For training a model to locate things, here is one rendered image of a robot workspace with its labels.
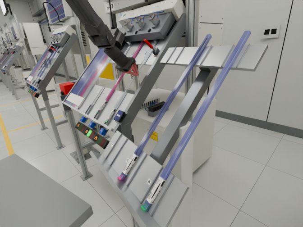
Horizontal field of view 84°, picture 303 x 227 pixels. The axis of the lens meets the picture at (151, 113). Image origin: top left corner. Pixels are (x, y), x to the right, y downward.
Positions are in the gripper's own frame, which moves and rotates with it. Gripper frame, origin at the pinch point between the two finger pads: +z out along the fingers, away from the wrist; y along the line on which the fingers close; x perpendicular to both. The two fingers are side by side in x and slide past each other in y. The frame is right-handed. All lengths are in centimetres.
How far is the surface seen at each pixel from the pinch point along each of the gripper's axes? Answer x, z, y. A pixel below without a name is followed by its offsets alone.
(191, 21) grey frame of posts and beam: -36.9, 4.1, -13.8
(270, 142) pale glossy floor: -35, 168, -42
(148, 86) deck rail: 4.3, 2.6, -10.2
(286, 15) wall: -144, 102, -25
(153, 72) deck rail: -2.9, 1.3, -10.1
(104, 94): 15.9, 0.2, 16.8
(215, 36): -56, 34, -10
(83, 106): 27.4, -0.2, 29.9
